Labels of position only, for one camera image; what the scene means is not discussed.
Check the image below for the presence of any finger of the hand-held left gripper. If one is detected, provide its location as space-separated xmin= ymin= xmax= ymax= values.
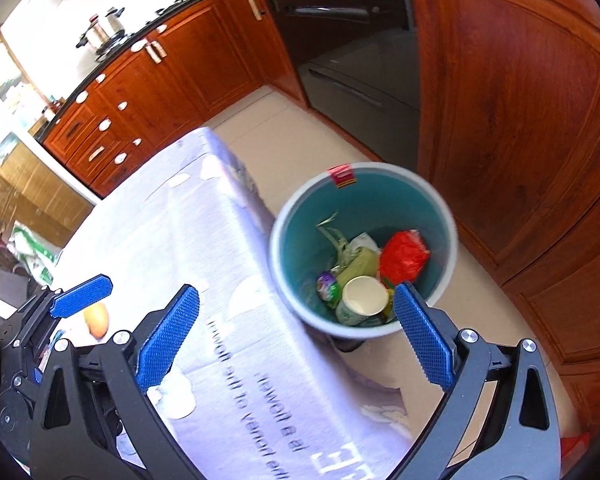
xmin=0 ymin=274 xmax=113 ymax=352

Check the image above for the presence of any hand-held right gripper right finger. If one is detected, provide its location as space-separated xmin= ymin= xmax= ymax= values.
xmin=385 ymin=282 xmax=561 ymax=480

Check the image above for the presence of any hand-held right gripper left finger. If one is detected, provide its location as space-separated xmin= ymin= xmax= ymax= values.
xmin=30 ymin=284 xmax=216 ymax=480

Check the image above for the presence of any brown eggshell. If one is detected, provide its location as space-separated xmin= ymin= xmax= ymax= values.
xmin=83 ymin=304 xmax=109 ymax=339

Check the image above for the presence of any red snack bag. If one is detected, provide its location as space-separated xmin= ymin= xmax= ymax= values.
xmin=379 ymin=230 xmax=431 ymax=286

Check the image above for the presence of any jelly cup with dog lid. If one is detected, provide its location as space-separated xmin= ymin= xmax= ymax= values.
xmin=316 ymin=271 xmax=342 ymax=308

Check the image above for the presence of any white paper napkin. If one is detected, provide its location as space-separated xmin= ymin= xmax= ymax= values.
xmin=347 ymin=232 xmax=381 ymax=253

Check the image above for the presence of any silver and green snack bag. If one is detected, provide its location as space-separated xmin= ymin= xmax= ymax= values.
xmin=316 ymin=210 xmax=353 ymax=266

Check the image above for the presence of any teal plastic bin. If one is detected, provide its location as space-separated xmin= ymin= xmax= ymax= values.
xmin=270 ymin=162 xmax=458 ymax=338

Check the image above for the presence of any green and white sack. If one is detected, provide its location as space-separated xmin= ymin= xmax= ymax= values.
xmin=10 ymin=225 xmax=63 ymax=286

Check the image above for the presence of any purple floral tablecloth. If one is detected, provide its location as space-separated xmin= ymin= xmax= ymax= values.
xmin=50 ymin=127 xmax=416 ymax=480

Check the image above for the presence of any wooden drawer cabinet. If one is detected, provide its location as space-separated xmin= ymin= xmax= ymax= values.
xmin=42 ymin=75 xmax=156 ymax=198

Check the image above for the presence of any large wooden cabinet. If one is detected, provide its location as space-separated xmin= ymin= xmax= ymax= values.
xmin=407 ymin=0 xmax=600 ymax=436

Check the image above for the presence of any wooden double-door cabinet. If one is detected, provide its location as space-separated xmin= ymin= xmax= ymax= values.
xmin=87 ymin=0 xmax=266 ymax=136

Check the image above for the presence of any steel cooking pot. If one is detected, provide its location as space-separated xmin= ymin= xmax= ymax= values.
xmin=77 ymin=7 xmax=126 ymax=53

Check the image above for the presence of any built-in black oven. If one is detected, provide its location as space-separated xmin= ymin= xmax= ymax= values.
xmin=257 ymin=0 xmax=423 ymax=128

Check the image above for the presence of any gas stove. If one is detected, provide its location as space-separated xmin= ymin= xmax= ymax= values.
xmin=145 ymin=0 xmax=187 ymax=20

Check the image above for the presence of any narrow wooden cabinet door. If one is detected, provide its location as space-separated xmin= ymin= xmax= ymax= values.
xmin=220 ymin=0 xmax=311 ymax=111

